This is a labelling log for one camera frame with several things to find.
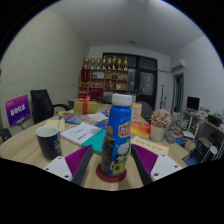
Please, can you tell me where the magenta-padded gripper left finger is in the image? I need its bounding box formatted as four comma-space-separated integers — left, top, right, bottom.
43, 144, 95, 187

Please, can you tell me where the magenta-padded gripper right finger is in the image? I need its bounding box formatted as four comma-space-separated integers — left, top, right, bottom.
129, 143, 184, 186

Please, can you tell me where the blue drink bottle white cap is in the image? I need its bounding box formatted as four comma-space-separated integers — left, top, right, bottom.
99, 93, 133, 178

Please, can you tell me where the black mug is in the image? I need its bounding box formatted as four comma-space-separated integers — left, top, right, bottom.
35, 125, 63, 161

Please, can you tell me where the yellow envelope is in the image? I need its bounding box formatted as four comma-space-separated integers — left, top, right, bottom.
130, 135, 171, 156

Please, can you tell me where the white book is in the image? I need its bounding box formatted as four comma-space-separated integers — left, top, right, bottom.
60, 121, 102, 147

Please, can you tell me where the pile of books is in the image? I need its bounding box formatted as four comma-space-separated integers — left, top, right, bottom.
169, 111, 198, 148

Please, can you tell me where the red book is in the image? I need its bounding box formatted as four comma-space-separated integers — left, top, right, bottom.
130, 121, 152, 139

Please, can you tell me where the pale yellow notebook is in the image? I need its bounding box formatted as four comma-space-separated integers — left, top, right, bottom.
44, 118, 66, 132

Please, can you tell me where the teal book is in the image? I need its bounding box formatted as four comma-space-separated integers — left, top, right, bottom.
80, 128, 108, 156

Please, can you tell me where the pink flower pot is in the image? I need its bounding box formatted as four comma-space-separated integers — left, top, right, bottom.
149, 108, 173, 142

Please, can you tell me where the white round stool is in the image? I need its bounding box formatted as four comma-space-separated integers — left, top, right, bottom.
199, 145, 219, 164

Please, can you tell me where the flat round red coaster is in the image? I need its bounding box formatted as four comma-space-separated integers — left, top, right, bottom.
95, 163, 128, 184

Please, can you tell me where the grey office chair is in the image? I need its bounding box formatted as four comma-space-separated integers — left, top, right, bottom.
137, 100, 155, 121

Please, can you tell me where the standing orange card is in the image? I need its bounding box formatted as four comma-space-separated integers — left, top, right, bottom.
130, 102, 144, 123

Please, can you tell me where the blue book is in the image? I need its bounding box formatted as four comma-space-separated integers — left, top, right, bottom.
94, 118, 110, 131

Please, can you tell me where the wooden side desk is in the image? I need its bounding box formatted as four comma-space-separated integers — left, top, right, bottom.
183, 109, 224, 138

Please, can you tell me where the black office chair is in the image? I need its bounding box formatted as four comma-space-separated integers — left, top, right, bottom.
30, 88, 72, 125

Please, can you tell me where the black suitcase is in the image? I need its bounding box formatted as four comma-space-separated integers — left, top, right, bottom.
0, 128, 13, 143

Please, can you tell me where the yellow gift box red ribbon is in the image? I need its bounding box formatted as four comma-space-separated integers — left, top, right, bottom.
73, 95, 99, 116

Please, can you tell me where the black computer monitor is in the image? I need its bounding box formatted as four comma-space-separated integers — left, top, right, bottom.
186, 96, 201, 112

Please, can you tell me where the purple sign board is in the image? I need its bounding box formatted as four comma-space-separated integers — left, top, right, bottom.
4, 94, 32, 128

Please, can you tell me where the dark glass door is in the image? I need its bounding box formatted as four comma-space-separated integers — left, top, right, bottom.
102, 52, 158, 111

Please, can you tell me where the wooden shelf unit with trophies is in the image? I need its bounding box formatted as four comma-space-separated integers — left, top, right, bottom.
78, 55, 129, 101

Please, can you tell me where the white air conditioner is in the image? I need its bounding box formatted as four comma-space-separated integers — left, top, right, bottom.
171, 58, 187, 73

